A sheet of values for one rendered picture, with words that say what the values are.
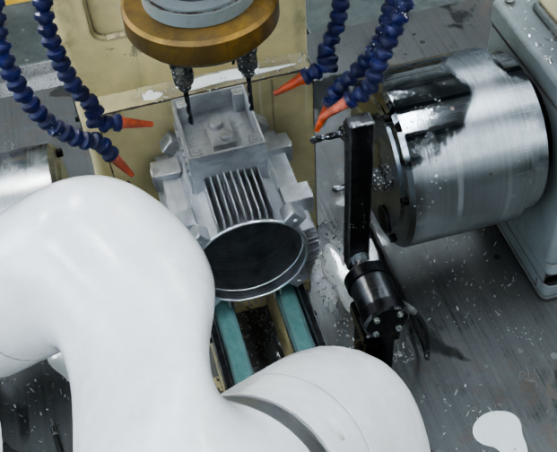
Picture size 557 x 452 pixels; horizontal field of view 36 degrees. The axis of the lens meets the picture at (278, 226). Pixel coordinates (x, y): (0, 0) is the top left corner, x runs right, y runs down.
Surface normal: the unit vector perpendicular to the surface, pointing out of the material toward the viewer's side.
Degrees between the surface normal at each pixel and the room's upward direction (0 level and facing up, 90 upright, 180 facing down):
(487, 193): 81
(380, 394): 46
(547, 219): 90
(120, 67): 90
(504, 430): 0
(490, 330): 0
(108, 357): 39
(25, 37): 0
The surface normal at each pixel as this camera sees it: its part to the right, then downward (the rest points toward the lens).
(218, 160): 0.26, 0.72
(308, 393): 0.33, -0.88
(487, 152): 0.19, 0.20
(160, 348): -0.39, -0.66
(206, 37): -0.05, -0.65
